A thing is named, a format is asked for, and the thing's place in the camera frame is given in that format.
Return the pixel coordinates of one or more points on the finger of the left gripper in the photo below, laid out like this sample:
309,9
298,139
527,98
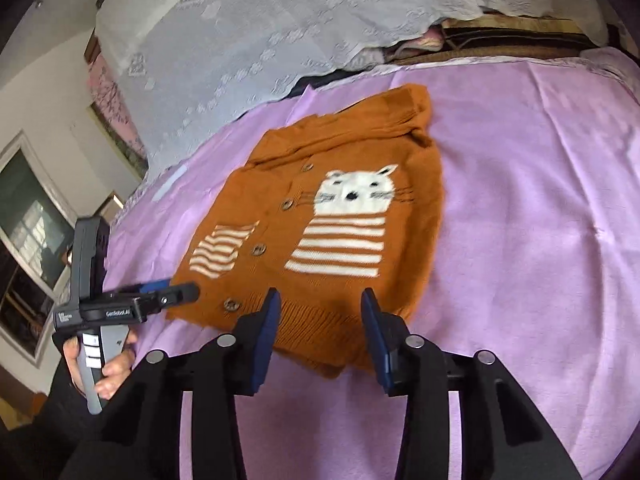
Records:
142,288
169,297

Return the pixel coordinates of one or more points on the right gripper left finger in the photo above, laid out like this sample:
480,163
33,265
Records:
137,435

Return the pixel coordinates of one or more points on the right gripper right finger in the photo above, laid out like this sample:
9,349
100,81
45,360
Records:
503,434

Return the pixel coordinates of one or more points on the orange knit cat cardigan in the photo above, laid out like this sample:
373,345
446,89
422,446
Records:
321,211

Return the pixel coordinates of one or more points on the dark sleeve forearm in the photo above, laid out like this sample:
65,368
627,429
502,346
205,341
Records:
42,448

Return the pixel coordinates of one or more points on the person's left hand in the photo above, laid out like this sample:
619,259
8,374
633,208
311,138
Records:
114,372

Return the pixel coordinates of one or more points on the white lace cover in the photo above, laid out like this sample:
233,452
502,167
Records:
186,68

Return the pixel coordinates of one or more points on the folded pink quilt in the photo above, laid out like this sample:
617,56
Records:
431,41

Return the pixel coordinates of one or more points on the woven bamboo mat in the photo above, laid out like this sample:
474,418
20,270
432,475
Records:
498,34

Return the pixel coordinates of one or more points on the window with white frame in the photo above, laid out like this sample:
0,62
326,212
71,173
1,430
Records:
36,229

